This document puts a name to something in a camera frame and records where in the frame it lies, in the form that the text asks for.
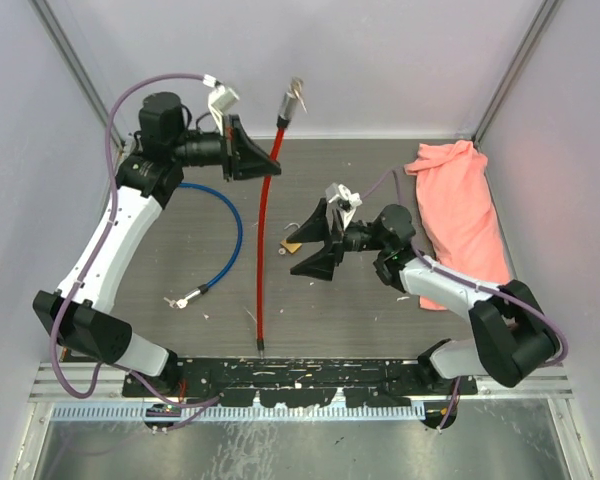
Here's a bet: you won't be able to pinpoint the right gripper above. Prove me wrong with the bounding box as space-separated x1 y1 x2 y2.
287 196 391 280

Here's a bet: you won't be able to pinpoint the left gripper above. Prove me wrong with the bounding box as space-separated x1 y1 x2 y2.
169 114 281 182

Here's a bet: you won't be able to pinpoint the red cable lock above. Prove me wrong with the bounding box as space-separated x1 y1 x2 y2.
256 88 299 358

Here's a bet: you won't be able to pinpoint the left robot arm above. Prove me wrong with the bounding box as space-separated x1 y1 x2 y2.
33 86 281 396

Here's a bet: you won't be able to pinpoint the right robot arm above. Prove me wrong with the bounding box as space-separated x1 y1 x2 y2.
289 199 568 394

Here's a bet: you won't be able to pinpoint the blue lock keys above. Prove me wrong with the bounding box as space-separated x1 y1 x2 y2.
163 297 188 309

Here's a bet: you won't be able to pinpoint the brass padlock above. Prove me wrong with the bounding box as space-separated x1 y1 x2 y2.
278 222 302 256

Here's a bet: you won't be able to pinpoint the pink cloth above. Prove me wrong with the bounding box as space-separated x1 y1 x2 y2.
404 140 511 285

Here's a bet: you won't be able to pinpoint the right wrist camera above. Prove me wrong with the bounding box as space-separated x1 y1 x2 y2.
325 183 362 230

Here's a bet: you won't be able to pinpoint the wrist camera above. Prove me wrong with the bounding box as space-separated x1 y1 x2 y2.
207 84 240 130
325 183 362 230

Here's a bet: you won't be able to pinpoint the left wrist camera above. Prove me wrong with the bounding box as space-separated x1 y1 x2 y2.
207 84 240 130

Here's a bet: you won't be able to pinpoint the blue cable lock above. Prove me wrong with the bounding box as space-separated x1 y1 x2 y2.
175 182 244 309

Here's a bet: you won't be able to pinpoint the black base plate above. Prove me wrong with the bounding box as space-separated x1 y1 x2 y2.
147 357 453 408

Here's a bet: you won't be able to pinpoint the slotted cable duct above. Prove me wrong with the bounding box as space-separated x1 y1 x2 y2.
50 400 426 423

